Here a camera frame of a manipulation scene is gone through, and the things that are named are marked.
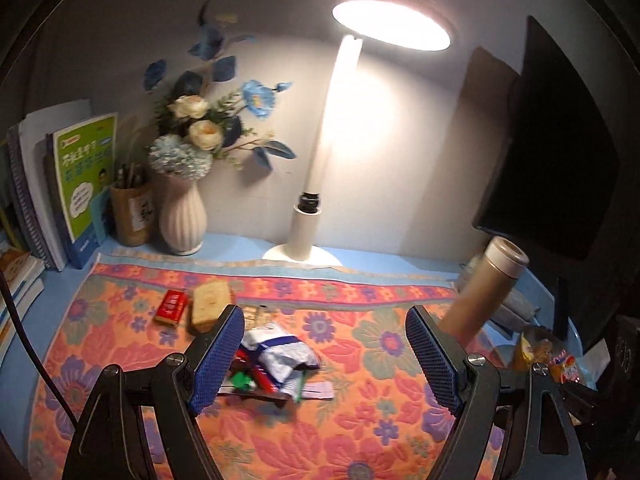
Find red small packet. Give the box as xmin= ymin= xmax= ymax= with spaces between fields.
xmin=153 ymin=288 xmax=190 ymax=328

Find small light blue booklet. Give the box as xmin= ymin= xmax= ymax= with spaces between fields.
xmin=90 ymin=185 xmax=117 ymax=241

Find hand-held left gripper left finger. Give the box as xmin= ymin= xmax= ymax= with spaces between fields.
xmin=62 ymin=304 xmax=245 ymax=480

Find pens bundle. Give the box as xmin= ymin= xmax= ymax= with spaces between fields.
xmin=116 ymin=161 xmax=147 ymax=188

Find red stick packet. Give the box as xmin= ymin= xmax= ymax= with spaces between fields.
xmin=232 ymin=350 xmax=281 ymax=396

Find white loose-leaf book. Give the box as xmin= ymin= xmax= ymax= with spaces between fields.
xmin=17 ymin=100 xmax=91 ymax=266

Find floral woven table cloth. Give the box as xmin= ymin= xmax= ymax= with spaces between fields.
xmin=27 ymin=247 xmax=506 ymax=480

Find blue cover paperback book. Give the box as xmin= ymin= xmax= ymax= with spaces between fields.
xmin=0 ymin=245 xmax=46 ymax=301

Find clear plastic bag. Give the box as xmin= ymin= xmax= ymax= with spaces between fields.
xmin=495 ymin=325 xmax=611 ymax=391

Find black monitor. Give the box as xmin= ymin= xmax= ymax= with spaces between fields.
xmin=472 ymin=15 xmax=621 ymax=341

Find yellow snack packet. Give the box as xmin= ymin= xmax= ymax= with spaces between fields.
xmin=512 ymin=335 xmax=538 ymax=371

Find thin yellow-green book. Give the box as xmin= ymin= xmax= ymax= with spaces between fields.
xmin=0 ymin=200 xmax=26 ymax=252

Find white purple sachet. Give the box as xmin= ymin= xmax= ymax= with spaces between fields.
xmin=300 ymin=379 xmax=335 ymax=402

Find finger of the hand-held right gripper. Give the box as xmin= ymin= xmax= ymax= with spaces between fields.
xmin=562 ymin=382 xmax=608 ymax=426

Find small clear tan packet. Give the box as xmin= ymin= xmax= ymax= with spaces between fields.
xmin=240 ymin=304 xmax=281 ymax=331

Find white ribbed vase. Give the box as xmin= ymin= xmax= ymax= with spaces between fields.
xmin=159 ymin=172 xmax=207 ymax=256

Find orange red snack packet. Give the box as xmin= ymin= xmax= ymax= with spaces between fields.
xmin=547 ymin=352 xmax=583 ymax=386

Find wooden pen holder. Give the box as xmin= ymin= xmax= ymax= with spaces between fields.
xmin=110 ymin=182 xmax=153 ymax=247

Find white desk lamp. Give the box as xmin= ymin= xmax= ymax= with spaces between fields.
xmin=262 ymin=0 xmax=451 ymax=267

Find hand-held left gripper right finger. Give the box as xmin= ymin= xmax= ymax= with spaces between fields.
xmin=405 ymin=305 xmax=588 ymax=480

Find beige thermos bottle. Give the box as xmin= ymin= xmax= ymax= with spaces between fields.
xmin=440 ymin=236 xmax=530 ymax=348

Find spiral bound notebook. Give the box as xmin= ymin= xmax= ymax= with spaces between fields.
xmin=6 ymin=127 xmax=53 ymax=268

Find white blue snack bag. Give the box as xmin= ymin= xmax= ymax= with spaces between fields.
xmin=240 ymin=322 xmax=323 ymax=383

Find black cable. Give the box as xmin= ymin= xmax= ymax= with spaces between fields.
xmin=0 ymin=260 xmax=78 ymax=426

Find tan biscuit brick pack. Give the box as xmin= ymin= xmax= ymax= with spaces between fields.
xmin=186 ymin=281 xmax=236 ymax=337

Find blue and white artificial flowers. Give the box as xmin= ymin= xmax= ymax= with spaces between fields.
xmin=144 ymin=0 xmax=297 ymax=181

